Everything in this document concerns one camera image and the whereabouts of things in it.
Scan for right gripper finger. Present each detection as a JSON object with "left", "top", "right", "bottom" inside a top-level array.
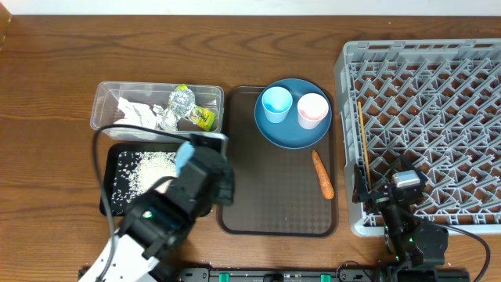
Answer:
[
  {"left": 352, "top": 164, "right": 369, "bottom": 204},
  {"left": 397, "top": 154, "right": 416, "bottom": 172}
]

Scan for foil snack wrapper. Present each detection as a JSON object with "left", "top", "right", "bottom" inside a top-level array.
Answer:
[{"left": 166, "top": 84, "right": 217, "bottom": 131}]

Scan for white cooked rice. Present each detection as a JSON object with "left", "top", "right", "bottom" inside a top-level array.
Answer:
[{"left": 110, "top": 151, "right": 177, "bottom": 215}]

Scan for white napkin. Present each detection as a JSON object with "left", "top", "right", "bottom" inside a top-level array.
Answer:
[{"left": 115, "top": 98, "right": 157, "bottom": 129}]

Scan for light blue cup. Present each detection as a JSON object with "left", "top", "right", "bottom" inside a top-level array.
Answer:
[{"left": 261, "top": 86, "right": 293, "bottom": 124}]

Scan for light blue bowl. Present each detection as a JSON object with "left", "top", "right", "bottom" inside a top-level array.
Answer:
[{"left": 175, "top": 142, "right": 195, "bottom": 176}]

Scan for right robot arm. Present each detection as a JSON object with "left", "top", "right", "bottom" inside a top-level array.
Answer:
[{"left": 352, "top": 155, "right": 449, "bottom": 281}]

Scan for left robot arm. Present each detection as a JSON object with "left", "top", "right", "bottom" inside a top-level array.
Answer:
[{"left": 80, "top": 146, "right": 234, "bottom": 281}]

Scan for grey dishwasher rack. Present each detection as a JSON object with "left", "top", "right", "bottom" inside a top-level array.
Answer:
[{"left": 334, "top": 38, "right": 500, "bottom": 234}]

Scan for orange carrot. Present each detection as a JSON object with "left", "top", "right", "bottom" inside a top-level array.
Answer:
[{"left": 312, "top": 150, "right": 335, "bottom": 200}]

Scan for brown serving tray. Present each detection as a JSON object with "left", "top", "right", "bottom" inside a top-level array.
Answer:
[{"left": 217, "top": 86, "right": 338, "bottom": 238}]

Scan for clear plastic bin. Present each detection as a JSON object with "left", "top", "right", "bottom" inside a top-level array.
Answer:
[{"left": 91, "top": 81, "right": 224, "bottom": 143}]

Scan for wooden chopstick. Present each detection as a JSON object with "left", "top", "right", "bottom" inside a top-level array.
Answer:
[{"left": 357, "top": 101, "right": 372, "bottom": 190}]

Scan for black plastic tray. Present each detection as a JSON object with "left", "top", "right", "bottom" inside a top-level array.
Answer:
[{"left": 99, "top": 143, "right": 216, "bottom": 218}]

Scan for dark blue plate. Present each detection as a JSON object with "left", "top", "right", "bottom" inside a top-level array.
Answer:
[{"left": 254, "top": 78, "right": 332, "bottom": 150}]

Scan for pink cup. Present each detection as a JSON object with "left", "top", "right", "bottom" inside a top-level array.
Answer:
[{"left": 297, "top": 93, "right": 330, "bottom": 129}]

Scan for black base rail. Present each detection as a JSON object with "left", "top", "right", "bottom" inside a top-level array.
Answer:
[{"left": 77, "top": 266, "right": 470, "bottom": 282}]

